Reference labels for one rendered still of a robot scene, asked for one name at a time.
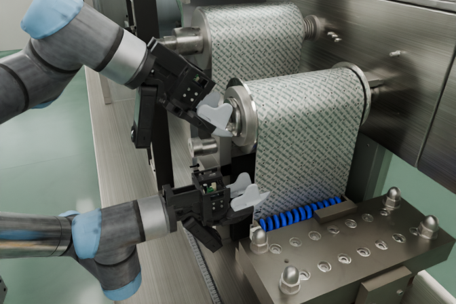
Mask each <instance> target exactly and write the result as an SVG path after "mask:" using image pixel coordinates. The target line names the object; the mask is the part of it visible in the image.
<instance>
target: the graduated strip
mask: <svg viewBox="0 0 456 304"><path fill-rule="evenodd" d="M183 229H184V231H185V234H186V236H187V239H188V241H189V244H190V247H191V249H192V252H193V255H194V257H195V260H196V262H197V265H198V267H199V270H200V272H201V275H202V277H203V279H204V282H205V285H206V288H207V289H208V292H209V295H210V298H211V300H212V303H213V304H225V303H224V301H223V298H222V296H221V294H220V292H219V289H218V287H217V285H216V282H215V280H214V278H213V275H212V273H211V270H210V268H209V266H208V264H207V261H206V259H205V256H204V253H203V252H202V249H201V247H200V244H199V242H198V240H197V238H196V237H194V236H193V235H192V234H191V233H190V232H188V231H187V230H186V229H185V228H184V227H183Z"/></svg>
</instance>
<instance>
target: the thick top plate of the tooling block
mask: <svg viewBox="0 0 456 304"><path fill-rule="evenodd" d="M384 197H385V195H381V196H379V197H375V198H372V199H368V200H366V201H363V202H360V203H357V204H355V205H357V210H356V212H355V213H353V214H349V215H347V216H343V217H341V218H337V219H335V220H332V221H329V222H326V223H322V224H319V223H318V222H317V221H316V220H315V218H314V217H312V218H309V219H306V220H303V221H299V222H297V223H293V224H291V225H287V226H284V227H280V228H278V229H274V230H271V231H268V232H266V233H267V237H268V241H267V243H268V244H269V250H268V251H267V252H266V253H265V254H255V253H253V252H252V251H251V249H250V243H251V241H252V240H251V239H250V238H249V237H248V238H246V239H243V240H240V241H239V263H240V265H241V266H242V269H243V270H244V273H245V274H246V277H247V278H248V280H249V282H250V284H251V286H252V288H253V290H254V292H255V293H256V295H257V297H258V299H259V301H260V303H261V304H346V303H349V302H351V301H353V300H356V297H357V295H358V291H359V288H360V284H361V282H363V281H365V280H368V279H371V278H373V277H375V276H378V275H380V274H382V273H385V272H387V271H390V270H392V269H395V268H397V267H399V266H402V265H404V266H405V267H406V268H407V269H408V270H409V271H410V272H411V273H412V274H411V275H413V274H416V273H418V272H420V271H423V270H425V269H427V268H430V267H432V266H435V265H437V264H439V263H441V262H443V261H446V260H447V259H448V257H449V255H450V253H451V250H452V248H453V246H454V244H455V242H456V239H455V238H454V237H453V236H451V235H450V234H448V233H447V232H446V231H445V230H444V229H442V228H441V227H439V226H438V228H439V231H438V234H437V235H438V236H437V238H436V239H435V240H427V239H425V238H423V237H421V236H420V235H419V234H418V233H417V228H418V226H419V225H420V222H421V221H423V220H424V218H425V217H426V215H424V214H423V213H422V212H420V211H419V210H418V209H416V208H415V207H414V206H412V205H411V204H410V203H408V202H407V201H406V200H405V199H404V198H402V197H401V196H400V198H401V202H400V207H399V208H398V209H391V208H388V207H386V206H384V205H383V202H382V201H383V199H384ZM289 265H292V266H294V267H296V268H297V269H298V271H299V279H300V285H301V288H300V291H299V293H297V294H296V295H292V296H290V295H287V294H284V293H283V292H282V291H281V290H280V288H279V281H280V279H281V276H282V273H283V272H284V269H285V268H286V267H287V266H289Z"/></svg>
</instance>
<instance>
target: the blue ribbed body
mask: <svg viewBox="0 0 456 304"><path fill-rule="evenodd" d="M344 201H345V200H344V199H340V198H339V197H337V196H334V197H333V198H328V200H325V199H324V200H322V202H316V204H310V206H308V205H305V206H304V209H303V208H302V207H299V208H298V211H297V210H296V209H292V212H290V211H286V212H285V215H284V213H282V212H281V213H279V218H278V216H277V215H276V214H275V215H273V216H272V219H271V217H269V216H268V217H267V218H266V222H265V221H264V219H262V218H261V219H260V220H259V225H260V226H261V228H262V229H264V230H265V231H266V232H268V231H271V230H274V229H278V228H280V227H284V226H287V225H291V224H293V223H297V222H299V221H303V220H306V219H310V218H312V217H313V215H314V210H319V209H321V208H325V207H328V206H331V205H335V204H338V203H341V202H344Z"/></svg>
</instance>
